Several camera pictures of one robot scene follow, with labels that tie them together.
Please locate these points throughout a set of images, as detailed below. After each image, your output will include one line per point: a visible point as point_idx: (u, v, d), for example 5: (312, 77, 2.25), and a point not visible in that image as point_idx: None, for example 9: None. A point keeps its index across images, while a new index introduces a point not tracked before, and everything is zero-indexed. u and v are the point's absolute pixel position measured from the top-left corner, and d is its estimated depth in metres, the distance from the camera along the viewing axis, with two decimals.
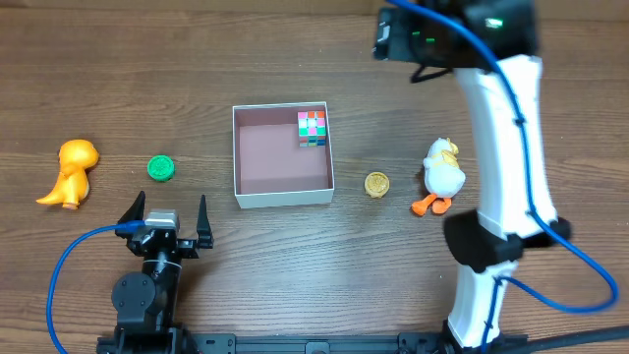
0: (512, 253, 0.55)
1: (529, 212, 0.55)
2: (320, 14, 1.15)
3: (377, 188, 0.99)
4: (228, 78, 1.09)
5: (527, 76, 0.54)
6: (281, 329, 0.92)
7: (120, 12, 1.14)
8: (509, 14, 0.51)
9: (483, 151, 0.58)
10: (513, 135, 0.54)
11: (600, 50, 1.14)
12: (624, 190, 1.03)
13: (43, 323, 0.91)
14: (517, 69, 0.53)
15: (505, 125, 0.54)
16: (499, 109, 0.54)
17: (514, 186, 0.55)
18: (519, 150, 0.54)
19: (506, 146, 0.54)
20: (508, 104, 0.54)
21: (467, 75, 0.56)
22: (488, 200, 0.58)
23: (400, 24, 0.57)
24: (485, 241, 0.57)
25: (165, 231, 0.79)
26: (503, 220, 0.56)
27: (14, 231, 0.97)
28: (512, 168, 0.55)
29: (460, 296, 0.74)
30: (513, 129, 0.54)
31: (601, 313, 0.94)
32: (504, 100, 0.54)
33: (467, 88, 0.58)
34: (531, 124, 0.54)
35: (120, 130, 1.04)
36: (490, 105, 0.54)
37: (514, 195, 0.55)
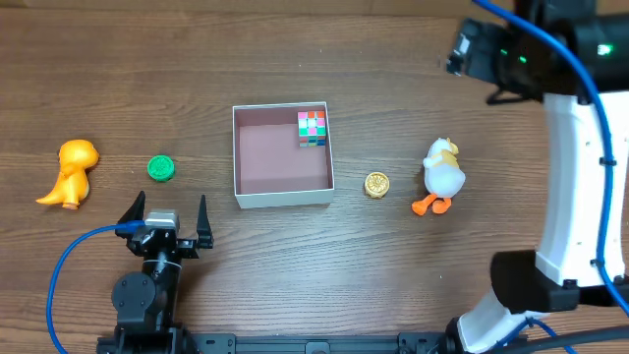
0: (564, 305, 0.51)
1: (595, 263, 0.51)
2: (320, 14, 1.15)
3: (377, 188, 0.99)
4: (228, 78, 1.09)
5: (621, 115, 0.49)
6: (282, 329, 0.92)
7: (120, 12, 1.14)
8: (622, 44, 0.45)
9: (555, 179, 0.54)
10: (597, 174, 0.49)
11: None
12: None
13: (43, 323, 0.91)
14: (614, 105, 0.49)
15: (591, 161, 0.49)
16: (588, 143, 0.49)
17: (585, 229, 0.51)
18: (600, 193, 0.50)
19: (587, 184, 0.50)
20: (599, 141, 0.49)
21: (557, 99, 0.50)
22: (555, 234, 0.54)
23: (487, 40, 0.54)
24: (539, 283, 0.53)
25: (165, 231, 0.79)
26: (565, 263, 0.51)
27: (14, 231, 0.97)
28: (588, 209, 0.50)
29: (486, 316, 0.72)
30: (597, 166, 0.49)
31: (600, 313, 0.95)
32: (595, 135, 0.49)
33: (551, 110, 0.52)
34: (616, 166, 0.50)
35: (120, 130, 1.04)
36: (577, 137, 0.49)
37: (585, 238, 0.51)
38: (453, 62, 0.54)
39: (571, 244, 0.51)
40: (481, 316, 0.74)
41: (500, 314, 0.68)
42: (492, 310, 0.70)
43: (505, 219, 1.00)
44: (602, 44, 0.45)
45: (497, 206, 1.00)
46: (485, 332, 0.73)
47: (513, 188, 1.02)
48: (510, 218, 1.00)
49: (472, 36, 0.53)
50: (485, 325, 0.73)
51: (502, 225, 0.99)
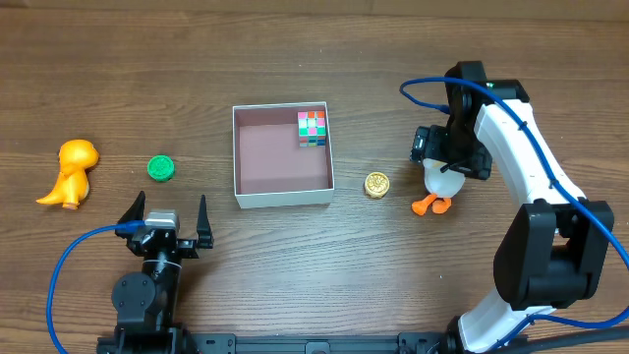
0: (543, 215, 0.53)
1: (550, 184, 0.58)
2: (320, 14, 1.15)
3: (377, 188, 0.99)
4: (227, 78, 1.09)
5: (521, 106, 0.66)
6: (282, 329, 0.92)
7: (121, 12, 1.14)
8: (501, 84, 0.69)
9: (505, 168, 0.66)
10: (522, 138, 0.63)
11: (599, 50, 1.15)
12: (624, 190, 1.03)
13: (43, 323, 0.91)
14: (512, 102, 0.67)
15: (512, 131, 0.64)
16: (504, 123, 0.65)
17: (533, 165, 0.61)
18: (531, 147, 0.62)
19: (518, 144, 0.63)
20: (511, 118, 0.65)
21: (477, 121, 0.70)
22: (521, 198, 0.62)
23: (432, 137, 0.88)
24: (517, 216, 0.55)
25: (165, 231, 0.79)
26: (530, 194, 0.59)
27: (14, 231, 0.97)
28: (528, 157, 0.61)
29: (486, 314, 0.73)
30: (520, 131, 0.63)
31: (600, 313, 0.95)
32: (506, 115, 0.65)
33: (481, 132, 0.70)
34: (533, 129, 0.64)
35: (120, 129, 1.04)
36: (496, 122, 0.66)
37: (535, 170, 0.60)
38: (414, 152, 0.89)
39: (528, 179, 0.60)
40: (482, 315, 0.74)
41: (500, 311, 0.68)
42: (492, 307, 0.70)
43: (504, 219, 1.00)
44: (486, 82, 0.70)
45: (497, 205, 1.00)
46: (485, 331, 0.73)
47: None
48: (510, 218, 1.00)
49: (424, 137, 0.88)
50: (485, 323, 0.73)
51: (502, 225, 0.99)
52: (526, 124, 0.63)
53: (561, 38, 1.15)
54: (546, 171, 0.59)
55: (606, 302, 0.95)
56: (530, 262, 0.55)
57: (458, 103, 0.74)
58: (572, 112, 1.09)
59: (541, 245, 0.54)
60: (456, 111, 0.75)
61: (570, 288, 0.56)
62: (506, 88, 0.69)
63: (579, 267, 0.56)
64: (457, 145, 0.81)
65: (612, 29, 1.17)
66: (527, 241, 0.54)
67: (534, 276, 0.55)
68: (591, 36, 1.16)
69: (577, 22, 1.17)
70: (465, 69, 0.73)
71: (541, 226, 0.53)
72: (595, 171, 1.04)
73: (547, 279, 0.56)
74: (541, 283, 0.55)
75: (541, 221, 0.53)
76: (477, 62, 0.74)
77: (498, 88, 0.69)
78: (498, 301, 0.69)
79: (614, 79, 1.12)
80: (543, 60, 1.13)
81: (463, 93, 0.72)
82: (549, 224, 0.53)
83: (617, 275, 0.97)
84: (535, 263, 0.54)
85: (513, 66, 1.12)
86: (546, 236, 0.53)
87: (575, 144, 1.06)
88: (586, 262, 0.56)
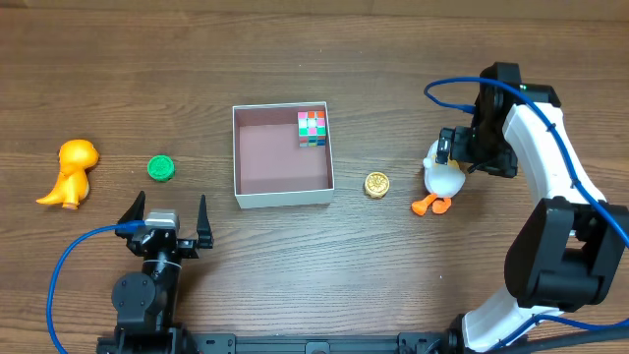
0: (561, 213, 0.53)
1: (573, 184, 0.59)
2: (320, 14, 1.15)
3: (377, 188, 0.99)
4: (227, 78, 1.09)
5: (551, 110, 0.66)
6: (282, 329, 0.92)
7: (121, 12, 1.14)
8: (536, 88, 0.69)
9: (528, 168, 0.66)
10: (548, 139, 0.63)
11: (600, 50, 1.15)
12: (624, 190, 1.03)
13: (43, 323, 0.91)
14: (543, 105, 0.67)
15: (540, 131, 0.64)
16: (534, 124, 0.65)
17: (556, 164, 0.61)
18: (557, 148, 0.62)
19: (543, 145, 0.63)
20: (540, 119, 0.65)
21: (505, 122, 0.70)
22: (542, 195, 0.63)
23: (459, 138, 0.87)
24: (536, 210, 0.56)
25: (165, 231, 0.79)
26: (550, 191, 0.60)
27: (14, 231, 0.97)
28: (552, 158, 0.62)
29: (490, 312, 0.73)
30: (546, 133, 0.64)
31: (600, 312, 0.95)
32: (536, 116, 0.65)
33: (507, 132, 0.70)
34: (560, 132, 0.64)
35: (120, 129, 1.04)
36: (524, 121, 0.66)
37: (558, 170, 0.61)
38: (439, 152, 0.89)
39: (549, 177, 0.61)
40: (486, 314, 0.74)
41: (506, 309, 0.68)
42: (498, 306, 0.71)
43: (505, 219, 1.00)
44: (520, 85, 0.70)
45: (497, 205, 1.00)
46: (488, 330, 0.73)
47: (513, 188, 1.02)
48: (510, 218, 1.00)
49: (448, 139, 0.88)
50: (488, 322, 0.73)
51: (502, 225, 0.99)
52: (554, 126, 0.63)
53: (562, 38, 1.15)
54: (570, 172, 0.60)
55: (606, 303, 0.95)
56: (543, 258, 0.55)
57: (489, 103, 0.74)
58: (572, 112, 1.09)
59: (554, 240, 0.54)
60: (487, 112, 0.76)
61: (581, 290, 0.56)
62: (539, 91, 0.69)
63: (592, 270, 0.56)
64: (484, 146, 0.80)
65: (613, 29, 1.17)
66: (542, 235, 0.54)
67: (545, 272, 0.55)
68: (591, 36, 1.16)
69: (577, 22, 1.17)
70: (502, 70, 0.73)
71: (557, 221, 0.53)
72: (595, 171, 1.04)
73: (558, 278, 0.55)
74: (550, 281, 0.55)
75: (557, 217, 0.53)
76: (513, 65, 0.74)
77: (532, 91, 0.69)
78: (504, 300, 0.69)
79: (614, 78, 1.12)
80: (543, 60, 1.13)
81: (494, 92, 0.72)
82: (566, 220, 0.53)
83: (617, 275, 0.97)
84: (547, 257, 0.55)
85: None
86: (562, 233, 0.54)
87: (575, 144, 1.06)
88: (600, 265, 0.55)
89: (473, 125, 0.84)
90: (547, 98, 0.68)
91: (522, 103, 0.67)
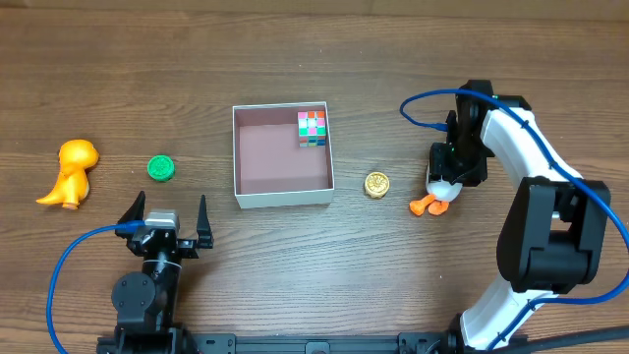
0: (544, 192, 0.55)
1: (550, 166, 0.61)
2: (320, 14, 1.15)
3: (377, 187, 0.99)
4: (227, 78, 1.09)
5: (521, 111, 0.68)
6: (282, 329, 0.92)
7: (120, 12, 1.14)
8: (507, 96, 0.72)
9: (509, 164, 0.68)
10: (524, 135, 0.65)
11: (600, 50, 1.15)
12: (624, 190, 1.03)
13: (43, 323, 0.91)
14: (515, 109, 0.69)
15: (515, 129, 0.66)
16: (507, 123, 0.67)
17: (534, 153, 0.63)
18: (533, 142, 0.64)
19: (519, 141, 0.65)
20: (512, 118, 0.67)
21: (484, 129, 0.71)
22: None
23: (440, 150, 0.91)
24: (520, 196, 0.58)
25: (165, 231, 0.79)
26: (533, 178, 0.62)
27: (14, 231, 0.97)
28: (530, 149, 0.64)
29: (486, 303, 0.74)
30: (521, 130, 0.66)
31: (601, 313, 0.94)
32: (509, 116, 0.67)
33: (486, 137, 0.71)
34: (534, 126, 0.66)
35: (121, 129, 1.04)
36: (499, 122, 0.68)
37: (536, 158, 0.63)
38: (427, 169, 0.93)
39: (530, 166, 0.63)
40: (483, 308, 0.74)
41: (502, 297, 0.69)
42: (495, 295, 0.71)
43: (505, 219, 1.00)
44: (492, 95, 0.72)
45: (497, 205, 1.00)
46: (486, 324, 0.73)
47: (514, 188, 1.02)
48: None
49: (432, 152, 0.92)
50: (486, 315, 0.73)
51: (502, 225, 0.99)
52: (527, 122, 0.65)
53: (561, 38, 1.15)
54: (546, 156, 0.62)
55: (606, 303, 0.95)
56: (530, 237, 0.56)
57: (466, 114, 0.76)
58: (572, 112, 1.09)
59: (541, 216, 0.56)
60: (465, 125, 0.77)
61: (572, 267, 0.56)
62: (510, 100, 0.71)
63: (579, 247, 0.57)
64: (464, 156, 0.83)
65: (613, 29, 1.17)
66: (527, 215, 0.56)
67: (536, 251, 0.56)
68: (591, 35, 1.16)
69: (578, 21, 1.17)
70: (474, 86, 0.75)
71: (540, 193, 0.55)
72: (595, 171, 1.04)
73: (548, 259, 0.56)
74: (541, 263, 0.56)
75: (541, 196, 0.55)
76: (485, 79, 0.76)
77: (505, 99, 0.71)
78: (500, 289, 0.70)
79: (615, 78, 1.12)
80: (543, 60, 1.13)
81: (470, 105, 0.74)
82: (548, 196, 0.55)
83: (617, 275, 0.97)
84: (537, 233, 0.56)
85: (513, 66, 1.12)
86: (546, 207, 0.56)
87: (574, 144, 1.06)
88: (586, 241, 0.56)
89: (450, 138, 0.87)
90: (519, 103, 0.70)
91: (495, 107, 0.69)
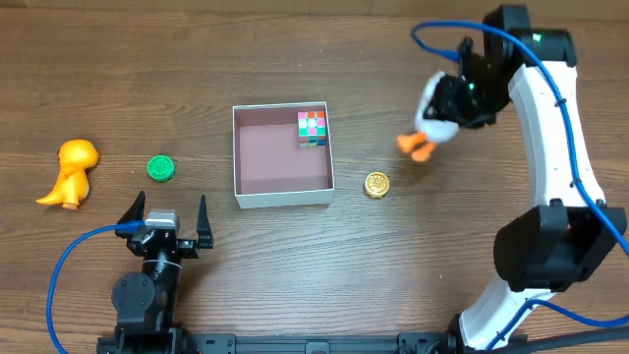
0: (558, 226, 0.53)
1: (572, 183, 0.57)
2: (319, 14, 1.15)
3: (378, 188, 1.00)
4: (227, 78, 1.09)
5: (566, 75, 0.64)
6: (282, 329, 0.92)
7: (121, 12, 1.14)
8: (549, 39, 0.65)
9: (529, 141, 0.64)
10: (555, 115, 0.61)
11: (600, 50, 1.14)
12: (624, 190, 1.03)
13: (43, 323, 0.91)
14: (556, 71, 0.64)
15: (548, 106, 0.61)
16: (543, 93, 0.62)
17: (558, 158, 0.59)
18: (562, 129, 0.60)
19: (548, 122, 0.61)
20: (550, 90, 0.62)
21: (512, 80, 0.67)
22: (537, 184, 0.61)
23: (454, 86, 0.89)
24: (529, 215, 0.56)
25: (165, 231, 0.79)
26: (548, 189, 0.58)
27: (13, 231, 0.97)
28: (556, 145, 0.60)
29: (484, 302, 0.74)
30: (555, 108, 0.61)
31: (601, 313, 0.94)
32: (545, 87, 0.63)
33: (513, 90, 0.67)
34: (570, 107, 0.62)
35: (120, 130, 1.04)
36: (533, 90, 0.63)
37: (560, 163, 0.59)
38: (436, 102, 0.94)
39: (549, 171, 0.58)
40: (481, 308, 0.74)
41: (500, 297, 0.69)
42: (491, 297, 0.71)
43: (505, 219, 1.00)
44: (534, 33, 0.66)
45: (497, 205, 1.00)
46: (486, 324, 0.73)
47: (513, 188, 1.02)
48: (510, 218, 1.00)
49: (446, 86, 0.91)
50: (484, 316, 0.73)
51: (502, 225, 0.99)
52: (564, 101, 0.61)
53: None
54: (572, 168, 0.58)
55: (606, 303, 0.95)
56: (533, 257, 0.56)
57: (495, 50, 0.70)
58: None
59: (547, 245, 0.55)
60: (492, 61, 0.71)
61: (565, 275, 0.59)
62: (553, 44, 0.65)
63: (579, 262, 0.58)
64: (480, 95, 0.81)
65: (613, 29, 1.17)
66: (533, 244, 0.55)
67: (535, 266, 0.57)
68: (591, 35, 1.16)
69: (578, 21, 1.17)
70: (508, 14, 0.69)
71: (550, 228, 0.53)
72: (594, 171, 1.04)
73: (546, 271, 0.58)
74: (538, 274, 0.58)
75: (552, 228, 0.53)
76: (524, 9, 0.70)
77: (547, 45, 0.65)
78: (497, 289, 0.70)
79: (615, 78, 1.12)
80: None
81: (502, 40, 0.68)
82: (560, 229, 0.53)
83: (617, 275, 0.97)
84: (540, 257, 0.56)
85: None
86: (554, 239, 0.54)
87: None
88: (588, 259, 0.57)
89: (467, 71, 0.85)
90: (560, 56, 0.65)
91: (532, 65, 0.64)
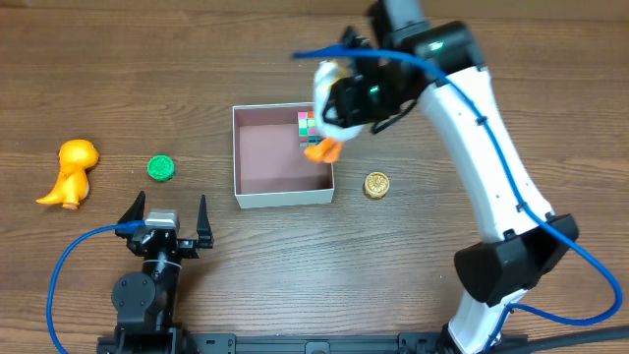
0: (521, 261, 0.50)
1: (519, 206, 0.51)
2: (320, 14, 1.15)
3: (377, 188, 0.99)
4: (228, 78, 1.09)
5: (481, 78, 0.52)
6: (282, 329, 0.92)
7: (121, 12, 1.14)
8: (450, 45, 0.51)
9: (457, 161, 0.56)
10: (481, 135, 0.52)
11: (600, 50, 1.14)
12: (624, 190, 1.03)
13: (43, 323, 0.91)
14: (468, 79, 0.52)
15: (471, 127, 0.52)
16: (460, 114, 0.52)
17: (497, 183, 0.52)
18: (492, 147, 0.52)
19: (476, 147, 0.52)
20: (468, 108, 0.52)
21: (422, 99, 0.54)
22: (481, 213, 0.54)
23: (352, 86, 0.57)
24: (486, 255, 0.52)
25: (165, 231, 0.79)
26: (496, 223, 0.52)
27: (14, 231, 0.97)
28: (490, 168, 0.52)
29: (464, 311, 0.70)
30: (479, 127, 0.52)
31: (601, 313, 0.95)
32: (463, 104, 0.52)
33: (425, 107, 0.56)
34: (491, 119, 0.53)
35: (121, 129, 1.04)
36: (449, 112, 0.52)
37: (500, 189, 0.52)
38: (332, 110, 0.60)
39: (491, 200, 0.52)
40: (465, 317, 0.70)
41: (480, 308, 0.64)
42: (472, 306, 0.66)
43: None
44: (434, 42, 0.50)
45: None
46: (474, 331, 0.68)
47: None
48: None
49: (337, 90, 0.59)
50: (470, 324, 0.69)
51: None
52: (486, 119, 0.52)
53: (562, 38, 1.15)
54: (515, 192, 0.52)
55: (605, 303, 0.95)
56: (498, 288, 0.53)
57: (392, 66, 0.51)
58: (572, 112, 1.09)
59: (511, 278, 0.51)
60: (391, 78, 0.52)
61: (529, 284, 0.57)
62: (455, 44, 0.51)
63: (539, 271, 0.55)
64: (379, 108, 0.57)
65: (613, 29, 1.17)
66: (497, 282, 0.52)
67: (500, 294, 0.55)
68: (591, 35, 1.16)
69: (578, 21, 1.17)
70: (393, 5, 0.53)
71: (513, 265, 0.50)
72: (595, 171, 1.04)
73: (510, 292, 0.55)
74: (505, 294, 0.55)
75: (514, 265, 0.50)
76: None
77: (449, 49, 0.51)
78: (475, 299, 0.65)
79: (615, 78, 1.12)
80: (543, 60, 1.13)
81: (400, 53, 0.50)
82: (522, 263, 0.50)
83: (617, 275, 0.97)
84: (504, 288, 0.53)
85: (513, 66, 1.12)
86: (517, 271, 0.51)
87: (574, 144, 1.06)
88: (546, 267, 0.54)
89: (357, 67, 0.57)
90: (466, 57, 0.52)
91: (442, 84, 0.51)
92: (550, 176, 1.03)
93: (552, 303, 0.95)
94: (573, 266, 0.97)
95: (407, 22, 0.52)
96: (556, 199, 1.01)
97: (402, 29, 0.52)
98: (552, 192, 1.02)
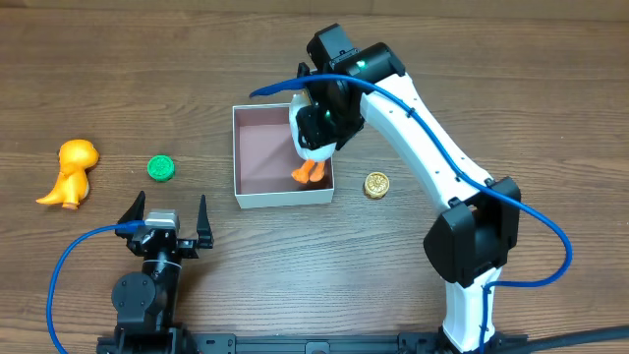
0: (469, 222, 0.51)
1: (458, 177, 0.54)
2: (319, 14, 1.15)
3: (377, 188, 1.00)
4: (227, 78, 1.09)
5: (400, 83, 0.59)
6: (282, 329, 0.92)
7: (121, 12, 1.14)
8: (373, 60, 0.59)
9: (405, 160, 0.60)
10: (413, 127, 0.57)
11: (600, 50, 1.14)
12: (624, 190, 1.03)
13: (43, 323, 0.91)
14: (390, 83, 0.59)
15: (401, 120, 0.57)
16: (391, 111, 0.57)
17: (434, 160, 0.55)
18: (425, 136, 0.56)
19: (410, 137, 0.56)
20: (396, 104, 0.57)
21: (362, 108, 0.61)
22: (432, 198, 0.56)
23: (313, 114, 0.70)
24: (437, 225, 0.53)
25: (165, 231, 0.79)
26: (441, 195, 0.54)
27: (14, 231, 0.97)
28: (427, 151, 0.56)
29: (450, 302, 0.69)
30: (409, 118, 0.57)
31: (602, 313, 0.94)
32: (391, 102, 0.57)
33: (369, 119, 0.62)
34: (422, 112, 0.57)
35: (121, 129, 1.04)
36: (382, 112, 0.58)
37: (438, 164, 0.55)
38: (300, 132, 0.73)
39: (433, 176, 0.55)
40: (451, 309, 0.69)
41: (461, 295, 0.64)
42: (454, 295, 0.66)
43: None
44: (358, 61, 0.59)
45: None
46: (463, 324, 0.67)
47: None
48: None
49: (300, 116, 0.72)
50: (458, 316, 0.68)
51: None
52: (414, 109, 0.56)
53: (562, 38, 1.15)
54: (451, 164, 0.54)
55: (605, 303, 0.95)
56: (459, 257, 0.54)
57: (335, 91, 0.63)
58: (571, 112, 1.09)
59: (466, 241, 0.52)
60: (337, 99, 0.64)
61: (497, 252, 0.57)
62: (375, 58, 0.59)
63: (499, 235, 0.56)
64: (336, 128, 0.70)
65: (613, 29, 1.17)
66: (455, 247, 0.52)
67: (467, 264, 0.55)
68: (591, 35, 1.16)
69: (578, 21, 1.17)
70: (324, 38, 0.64)
71: (464, 226, 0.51)
72: (595, 171, 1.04)
73: (478, 259, 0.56)
74: (472, 264, 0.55)
75: (463, 228, 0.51)
76: (335, 28, 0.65)
77: (373, 66, 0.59)
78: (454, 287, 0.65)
79: (615, 78, 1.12)
80: (543, 60, 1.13)
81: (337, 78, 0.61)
82: (470, 223, 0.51)
83: (617, 275, 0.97)
84: (466, 252, 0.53)
85: (513, 66, 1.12)
86: (469, 232, 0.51)
87: (574, 144, 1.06)
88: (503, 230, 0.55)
89: (314, 97, 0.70)
90: (387, 67, 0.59)
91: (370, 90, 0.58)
92: (550, 176, 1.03)
93: (552, 303, 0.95)
94: (572, 266, 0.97)
95: (339, 52, 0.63)
96: (556, 198, 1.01)
97: (336, 57, 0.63)
98: (553, 192, 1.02)
